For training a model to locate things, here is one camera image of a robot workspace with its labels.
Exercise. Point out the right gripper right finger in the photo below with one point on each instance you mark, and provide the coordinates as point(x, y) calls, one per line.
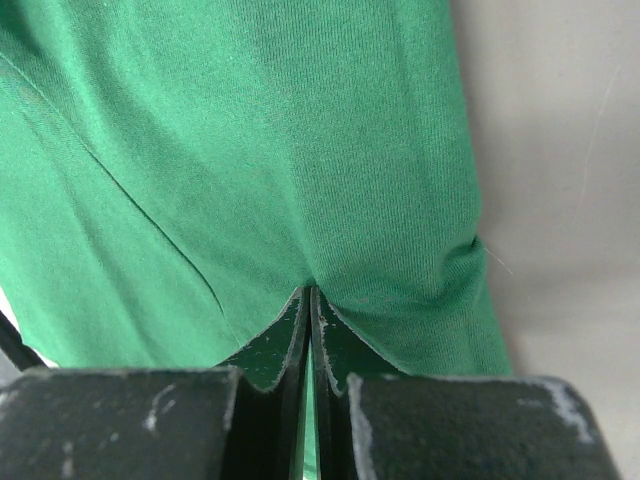
point(374, 421)

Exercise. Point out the green t shirt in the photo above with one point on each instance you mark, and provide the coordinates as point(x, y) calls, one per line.
point(171, 171)

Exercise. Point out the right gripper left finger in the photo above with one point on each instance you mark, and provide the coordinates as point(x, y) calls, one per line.
point(242, 419)

